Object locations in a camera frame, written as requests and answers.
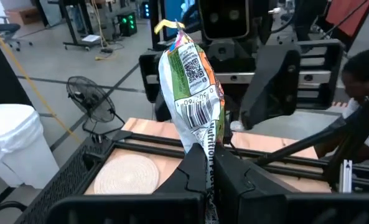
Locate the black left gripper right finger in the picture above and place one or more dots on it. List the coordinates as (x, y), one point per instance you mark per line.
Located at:
(240, 186)

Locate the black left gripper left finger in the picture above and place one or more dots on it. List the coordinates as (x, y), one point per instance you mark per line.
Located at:
(190, 174)

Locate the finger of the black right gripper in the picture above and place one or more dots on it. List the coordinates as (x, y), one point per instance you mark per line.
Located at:
(162, 112)
(274, 84)

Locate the green white granola bar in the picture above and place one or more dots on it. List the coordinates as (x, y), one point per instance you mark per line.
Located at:
(193, 102)

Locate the person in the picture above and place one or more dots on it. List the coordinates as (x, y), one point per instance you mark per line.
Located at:
(363, 71)

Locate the white flat disc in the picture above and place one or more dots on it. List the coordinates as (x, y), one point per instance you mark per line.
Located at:
(125, 174)

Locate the red panel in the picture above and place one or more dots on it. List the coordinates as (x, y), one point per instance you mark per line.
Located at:
(349, 15)

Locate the black floor fan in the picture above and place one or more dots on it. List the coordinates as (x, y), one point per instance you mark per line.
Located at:
(91, 99)

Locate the device with green lights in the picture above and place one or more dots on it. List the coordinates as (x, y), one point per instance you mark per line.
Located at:
(128, 25)

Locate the monitor with blue screen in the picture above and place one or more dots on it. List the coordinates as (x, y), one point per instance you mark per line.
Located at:
(171, 9)

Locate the white trash bin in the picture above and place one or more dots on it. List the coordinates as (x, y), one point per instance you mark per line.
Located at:
(13, 140)

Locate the black partition screen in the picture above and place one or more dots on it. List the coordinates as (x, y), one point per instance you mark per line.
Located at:
(0, 77)

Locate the cardboard box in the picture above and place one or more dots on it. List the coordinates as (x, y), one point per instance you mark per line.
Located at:
(22, 15)

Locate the black office chair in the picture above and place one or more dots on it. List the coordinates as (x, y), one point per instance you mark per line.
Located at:
(3, 28)

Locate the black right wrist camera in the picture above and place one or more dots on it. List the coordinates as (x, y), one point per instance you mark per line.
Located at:
(227, 18)

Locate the silver aluminium bracket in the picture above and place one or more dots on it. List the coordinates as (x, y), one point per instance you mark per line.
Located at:
(346, 177)

